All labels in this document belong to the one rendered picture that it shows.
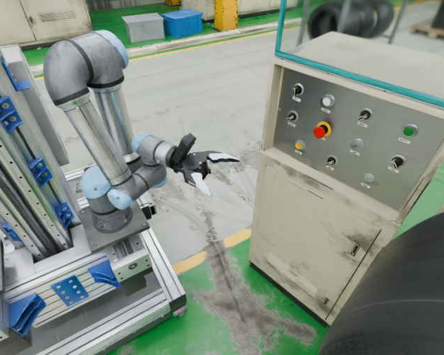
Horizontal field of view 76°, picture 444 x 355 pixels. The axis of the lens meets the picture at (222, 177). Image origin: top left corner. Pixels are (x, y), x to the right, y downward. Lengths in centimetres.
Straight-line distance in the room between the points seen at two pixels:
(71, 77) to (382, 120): 84
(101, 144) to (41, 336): 105
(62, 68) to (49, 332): 120
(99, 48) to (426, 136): 89
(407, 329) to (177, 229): 180
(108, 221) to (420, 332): 99
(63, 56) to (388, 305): 82
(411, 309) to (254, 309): 144
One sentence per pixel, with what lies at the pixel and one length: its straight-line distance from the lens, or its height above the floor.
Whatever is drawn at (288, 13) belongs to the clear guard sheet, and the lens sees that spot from 97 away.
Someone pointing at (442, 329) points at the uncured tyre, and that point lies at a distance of 31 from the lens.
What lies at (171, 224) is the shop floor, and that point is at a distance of 206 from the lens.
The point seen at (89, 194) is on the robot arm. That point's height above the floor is 91.
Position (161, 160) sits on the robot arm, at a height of 105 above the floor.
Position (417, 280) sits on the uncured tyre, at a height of 133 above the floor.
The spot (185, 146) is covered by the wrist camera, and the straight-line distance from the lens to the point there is 78.
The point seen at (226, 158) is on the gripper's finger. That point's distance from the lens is 84.
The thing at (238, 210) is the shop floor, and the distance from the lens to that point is 212.
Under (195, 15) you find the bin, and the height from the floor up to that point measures 31.
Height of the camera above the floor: 160
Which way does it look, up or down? 43 degrees down
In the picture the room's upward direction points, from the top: straight up
